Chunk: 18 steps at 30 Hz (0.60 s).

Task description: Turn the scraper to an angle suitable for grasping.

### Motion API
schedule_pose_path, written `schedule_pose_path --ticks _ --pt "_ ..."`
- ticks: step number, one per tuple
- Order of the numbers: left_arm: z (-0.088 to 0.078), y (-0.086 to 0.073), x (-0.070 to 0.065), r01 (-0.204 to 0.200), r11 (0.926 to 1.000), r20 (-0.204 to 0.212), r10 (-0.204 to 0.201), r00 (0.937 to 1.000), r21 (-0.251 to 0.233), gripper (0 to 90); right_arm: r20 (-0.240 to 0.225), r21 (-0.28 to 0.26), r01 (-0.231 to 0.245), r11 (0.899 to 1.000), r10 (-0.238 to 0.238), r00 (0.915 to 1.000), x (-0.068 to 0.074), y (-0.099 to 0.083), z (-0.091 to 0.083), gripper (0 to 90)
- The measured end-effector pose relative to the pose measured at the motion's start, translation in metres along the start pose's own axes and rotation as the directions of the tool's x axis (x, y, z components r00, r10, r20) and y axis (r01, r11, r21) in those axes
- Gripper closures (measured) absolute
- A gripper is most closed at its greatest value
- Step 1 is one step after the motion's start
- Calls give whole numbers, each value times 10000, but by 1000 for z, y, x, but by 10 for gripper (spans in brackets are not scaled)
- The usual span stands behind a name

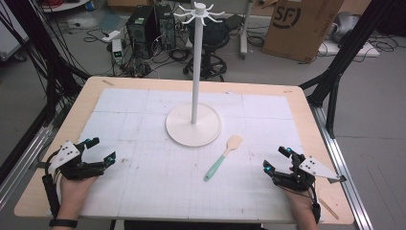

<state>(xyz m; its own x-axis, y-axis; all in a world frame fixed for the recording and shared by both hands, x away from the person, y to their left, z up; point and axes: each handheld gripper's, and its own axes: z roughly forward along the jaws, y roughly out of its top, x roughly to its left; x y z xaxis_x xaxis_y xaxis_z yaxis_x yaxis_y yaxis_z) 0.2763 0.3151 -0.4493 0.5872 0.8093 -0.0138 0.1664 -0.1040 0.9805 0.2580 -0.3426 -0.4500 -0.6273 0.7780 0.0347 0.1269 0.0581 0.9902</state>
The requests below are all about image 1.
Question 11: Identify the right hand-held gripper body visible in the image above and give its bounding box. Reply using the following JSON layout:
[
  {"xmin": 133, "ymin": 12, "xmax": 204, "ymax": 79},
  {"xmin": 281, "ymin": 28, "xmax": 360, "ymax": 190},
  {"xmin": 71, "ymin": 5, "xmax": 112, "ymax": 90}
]
[{"xmin": 271, "ymin": 153, "xmax": 348, "ymax": 193}]

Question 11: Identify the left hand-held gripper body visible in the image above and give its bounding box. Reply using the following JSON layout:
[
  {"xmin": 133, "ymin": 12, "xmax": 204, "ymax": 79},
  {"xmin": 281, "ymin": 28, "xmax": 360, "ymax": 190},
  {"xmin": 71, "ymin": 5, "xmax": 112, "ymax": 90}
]
[{"xmin": 47, "ymin": 140, "xmax": 107, "ymax": 181}]

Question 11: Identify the person's right hand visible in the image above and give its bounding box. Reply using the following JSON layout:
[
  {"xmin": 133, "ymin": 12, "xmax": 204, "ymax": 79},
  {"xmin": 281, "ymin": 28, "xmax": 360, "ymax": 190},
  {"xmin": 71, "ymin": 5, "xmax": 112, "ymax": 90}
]
[{"xmin": 284, "ymin": 187, "xmax": 318, "ymax": 219}]

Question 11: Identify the person's left hand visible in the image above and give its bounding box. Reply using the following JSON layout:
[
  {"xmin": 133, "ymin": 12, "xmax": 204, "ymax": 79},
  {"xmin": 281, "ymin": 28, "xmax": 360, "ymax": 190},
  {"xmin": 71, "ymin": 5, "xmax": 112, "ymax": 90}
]
[{"xmin": 55, "ymin": 175, "xmax": 99, "ymax": 220}]

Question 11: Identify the thin wooden stick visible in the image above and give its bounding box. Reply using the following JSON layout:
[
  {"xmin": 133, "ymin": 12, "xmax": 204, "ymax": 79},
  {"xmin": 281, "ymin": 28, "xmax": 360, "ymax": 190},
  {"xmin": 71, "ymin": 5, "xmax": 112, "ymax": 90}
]
[{"xmin": 318, "ymin": 196, "xmax": 341, "ymax": 221}]

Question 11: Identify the black wristband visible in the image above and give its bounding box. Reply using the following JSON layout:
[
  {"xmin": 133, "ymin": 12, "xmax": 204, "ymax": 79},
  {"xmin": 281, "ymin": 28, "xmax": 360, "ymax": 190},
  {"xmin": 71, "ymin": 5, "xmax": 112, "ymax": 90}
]
[{"xmin": 48, "ymin": 218, "xmax": 79, "ymax": 229}]

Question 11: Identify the white gridded mat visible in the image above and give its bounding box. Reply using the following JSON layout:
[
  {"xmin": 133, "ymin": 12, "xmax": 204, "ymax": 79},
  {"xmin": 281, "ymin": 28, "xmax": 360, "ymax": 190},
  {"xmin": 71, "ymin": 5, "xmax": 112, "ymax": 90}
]
[{"xmin": 47, "ymin": 87, "xmax": 324, "ymax": 225}]

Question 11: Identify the white hook rack stand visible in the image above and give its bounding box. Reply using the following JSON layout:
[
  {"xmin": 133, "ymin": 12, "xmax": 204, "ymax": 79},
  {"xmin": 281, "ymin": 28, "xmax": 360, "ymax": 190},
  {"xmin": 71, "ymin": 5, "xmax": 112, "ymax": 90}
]
[{"xmin": 165, "ymin": 1, "xmax": 226, "ymax": 149}]

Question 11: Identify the small white device green display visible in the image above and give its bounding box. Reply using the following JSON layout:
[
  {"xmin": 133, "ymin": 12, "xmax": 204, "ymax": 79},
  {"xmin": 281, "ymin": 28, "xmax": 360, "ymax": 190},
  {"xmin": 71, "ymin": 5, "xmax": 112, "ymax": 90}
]
[{"xmin": 111, "ymin": 38, "xmax": 124, "ymax": 65}]

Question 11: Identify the white power strip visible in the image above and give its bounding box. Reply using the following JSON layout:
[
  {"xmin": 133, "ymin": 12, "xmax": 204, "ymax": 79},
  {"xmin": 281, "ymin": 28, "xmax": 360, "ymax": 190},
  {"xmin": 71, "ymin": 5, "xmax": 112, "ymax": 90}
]
[{"xmin": 101, "ymin": 30, "xmax": 123, "ymax": 44}]

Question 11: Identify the white foam board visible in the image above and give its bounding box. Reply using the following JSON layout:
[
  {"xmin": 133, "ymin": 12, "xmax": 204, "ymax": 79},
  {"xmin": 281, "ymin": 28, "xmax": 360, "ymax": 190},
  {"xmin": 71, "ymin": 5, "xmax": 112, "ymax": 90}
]
[{"xmin": 317, "ymin": 40, "xmax": 381, "ymax": 58}]

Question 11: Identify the large black computer tower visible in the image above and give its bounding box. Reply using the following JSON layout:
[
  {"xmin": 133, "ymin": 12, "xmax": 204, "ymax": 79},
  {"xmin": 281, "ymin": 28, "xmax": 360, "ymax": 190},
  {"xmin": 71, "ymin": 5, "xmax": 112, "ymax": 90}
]
[{"xmin": 125, "ymin": 5, "xmax": 160, "ymax": 60}]

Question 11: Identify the brown cardboard box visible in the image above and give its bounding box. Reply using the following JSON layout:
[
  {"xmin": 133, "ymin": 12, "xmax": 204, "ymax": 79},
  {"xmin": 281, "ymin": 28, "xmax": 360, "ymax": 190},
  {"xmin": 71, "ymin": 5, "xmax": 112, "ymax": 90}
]
[{"xmin": 261, "ymin": 0, "xmax": 346, "ymax": 63}]

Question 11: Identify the white metal stand pole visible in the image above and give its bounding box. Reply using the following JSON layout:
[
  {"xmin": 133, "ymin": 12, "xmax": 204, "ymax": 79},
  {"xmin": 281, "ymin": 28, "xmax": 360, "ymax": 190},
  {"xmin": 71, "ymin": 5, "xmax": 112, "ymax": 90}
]
[{"xmin": 238, "ymin": 0, "xmax": 256, "ymax": 60}]

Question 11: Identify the slim black computer tower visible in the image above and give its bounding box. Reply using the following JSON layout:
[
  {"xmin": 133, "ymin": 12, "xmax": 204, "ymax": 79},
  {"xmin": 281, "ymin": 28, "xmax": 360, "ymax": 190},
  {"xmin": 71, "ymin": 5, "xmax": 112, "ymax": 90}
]
[{"xmin": 154, "ymin": 4, "xmax": 177, "ymax": 51}]

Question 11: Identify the black office stool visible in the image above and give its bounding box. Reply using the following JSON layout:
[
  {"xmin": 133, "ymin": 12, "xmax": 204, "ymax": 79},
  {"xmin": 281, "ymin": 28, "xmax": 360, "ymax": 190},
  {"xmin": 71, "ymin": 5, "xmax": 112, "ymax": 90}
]
[{"xmin": 182, "ymin": 18, "xmax": 232, "ymax": 82}]

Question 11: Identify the grey rounded object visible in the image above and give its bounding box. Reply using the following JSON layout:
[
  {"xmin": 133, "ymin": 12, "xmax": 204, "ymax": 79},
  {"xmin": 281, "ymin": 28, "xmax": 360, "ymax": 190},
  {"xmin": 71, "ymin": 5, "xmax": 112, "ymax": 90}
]
[{"xmin": 330, "ymin": 11, "xmax": 361, "ymax": 43}]

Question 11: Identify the aluminium rail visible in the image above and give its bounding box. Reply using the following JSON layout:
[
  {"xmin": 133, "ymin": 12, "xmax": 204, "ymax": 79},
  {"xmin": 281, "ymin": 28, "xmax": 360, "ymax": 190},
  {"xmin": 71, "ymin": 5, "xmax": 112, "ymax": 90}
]
[
  {"xmin": 0, "ymin": 124, "xmax": 55, "ymax": 210},
  {"xmin": 309, "ymin": 104, "xmax": 373, "ymax": 230}
]

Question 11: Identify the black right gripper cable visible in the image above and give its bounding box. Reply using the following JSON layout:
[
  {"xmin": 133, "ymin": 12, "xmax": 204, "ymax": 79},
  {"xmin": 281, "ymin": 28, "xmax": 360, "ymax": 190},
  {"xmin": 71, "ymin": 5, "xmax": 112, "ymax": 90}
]
[{"xmin": 309, "ymin": 186, "xmax": 322, "ymax": 225}]

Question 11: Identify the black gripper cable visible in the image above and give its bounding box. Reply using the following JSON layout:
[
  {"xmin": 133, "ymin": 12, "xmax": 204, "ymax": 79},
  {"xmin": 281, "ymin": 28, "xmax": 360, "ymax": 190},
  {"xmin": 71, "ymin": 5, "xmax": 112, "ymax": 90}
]
[
  {"xmin": 41, "ymin": 152, "xmax": 62, "ymax": 219},
  {"xmin": 309, "ymin": 186, "xmax": 322, "ymax": 225}
]

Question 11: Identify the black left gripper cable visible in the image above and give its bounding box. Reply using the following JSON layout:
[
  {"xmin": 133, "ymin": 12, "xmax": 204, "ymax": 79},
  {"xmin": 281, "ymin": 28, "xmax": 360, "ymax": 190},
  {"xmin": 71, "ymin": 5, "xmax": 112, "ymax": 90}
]
[{"xmin": 41, "ymin": 152, "xmax": 62, "ymax": 219}]

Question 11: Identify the spatula with teal handle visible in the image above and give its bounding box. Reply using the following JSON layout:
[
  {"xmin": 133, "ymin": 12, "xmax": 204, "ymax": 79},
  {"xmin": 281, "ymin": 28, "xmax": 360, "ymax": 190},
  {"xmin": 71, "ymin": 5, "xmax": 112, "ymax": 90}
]
[{"xmin": 203, "ymin": 134, "xmax": 244, "ymax": 183}]

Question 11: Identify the black metal frame stand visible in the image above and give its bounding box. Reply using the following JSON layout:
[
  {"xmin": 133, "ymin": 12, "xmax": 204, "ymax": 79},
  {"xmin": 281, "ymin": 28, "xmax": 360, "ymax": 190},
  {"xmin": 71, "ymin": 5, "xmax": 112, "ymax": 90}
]
[
  {"xmin": 4, "ymin": 0, "xmax": 91, "ymax": 127},
  {"xmin": 299, "ymin": 0, "xmax": 397, "ymax": 139}
]

